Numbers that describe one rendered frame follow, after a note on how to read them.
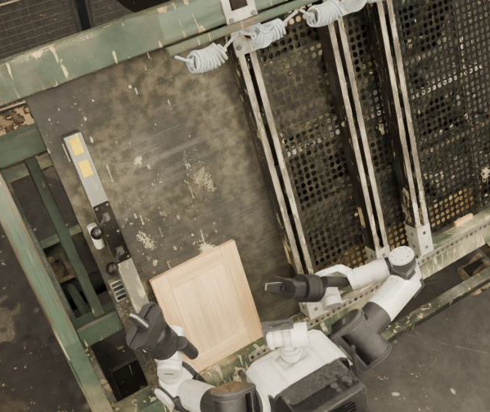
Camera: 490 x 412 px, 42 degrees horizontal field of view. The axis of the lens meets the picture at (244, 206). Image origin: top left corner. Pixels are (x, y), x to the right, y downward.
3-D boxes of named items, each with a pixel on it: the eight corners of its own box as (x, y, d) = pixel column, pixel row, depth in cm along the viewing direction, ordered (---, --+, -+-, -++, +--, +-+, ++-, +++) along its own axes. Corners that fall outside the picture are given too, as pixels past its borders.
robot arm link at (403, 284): (429, 252, 194) (384, 302, 185) (438, 281, 201) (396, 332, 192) (397, 242, 202) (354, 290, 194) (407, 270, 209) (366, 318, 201)
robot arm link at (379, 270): (350, 261, 207) (407, 240, 204) (359, 283, 212) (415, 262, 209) (357, 282, 198) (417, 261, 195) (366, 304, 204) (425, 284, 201)
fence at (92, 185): (165, 387, 222) (169, 392, 219) (60, 136, 182) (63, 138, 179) (178, 379, 224) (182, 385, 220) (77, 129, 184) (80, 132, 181)
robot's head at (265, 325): (297, 351, 175) (293, 329, 172) (266, 356, 176) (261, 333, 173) (296, 337, 180) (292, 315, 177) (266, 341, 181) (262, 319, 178)
